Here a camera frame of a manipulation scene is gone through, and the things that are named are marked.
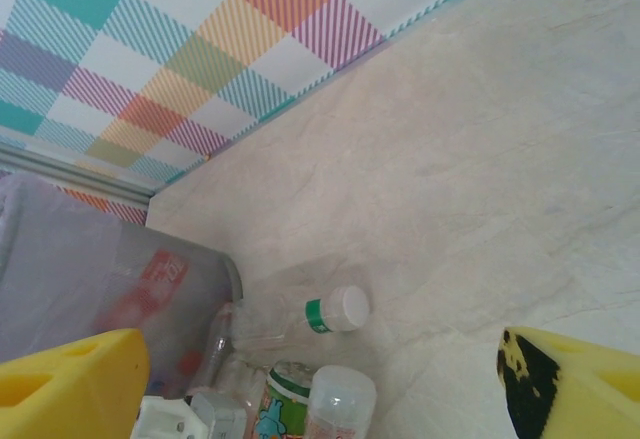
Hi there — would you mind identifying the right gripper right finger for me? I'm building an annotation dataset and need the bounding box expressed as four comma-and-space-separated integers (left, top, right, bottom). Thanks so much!
496, 326, 640, 439

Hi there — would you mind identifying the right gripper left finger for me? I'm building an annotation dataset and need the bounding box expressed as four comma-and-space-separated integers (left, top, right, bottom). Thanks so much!
0, 327, 152, 439

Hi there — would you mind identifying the clear crushed plastic bottle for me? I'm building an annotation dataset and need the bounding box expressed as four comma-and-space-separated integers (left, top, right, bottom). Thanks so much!
197, 301, 251, 400

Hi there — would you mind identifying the grey mesh waste bin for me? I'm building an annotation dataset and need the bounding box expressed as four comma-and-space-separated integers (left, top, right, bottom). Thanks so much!
0, 168, 246, 396

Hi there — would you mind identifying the cartoon label bottle white cap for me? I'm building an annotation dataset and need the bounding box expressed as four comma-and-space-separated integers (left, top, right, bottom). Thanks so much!
254, 358, 322, 439

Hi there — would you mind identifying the green band bottle white cap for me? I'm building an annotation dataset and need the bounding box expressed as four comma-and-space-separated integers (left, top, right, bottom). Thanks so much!
229, 283, 372, 356

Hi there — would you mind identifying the purple plastic bin liner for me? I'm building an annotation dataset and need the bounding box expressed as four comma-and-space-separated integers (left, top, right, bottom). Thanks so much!
0, 168, 156, 363

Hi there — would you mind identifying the aluminium frame post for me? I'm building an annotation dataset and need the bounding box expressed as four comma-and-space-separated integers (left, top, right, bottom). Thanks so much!
0, 141, 152, 207

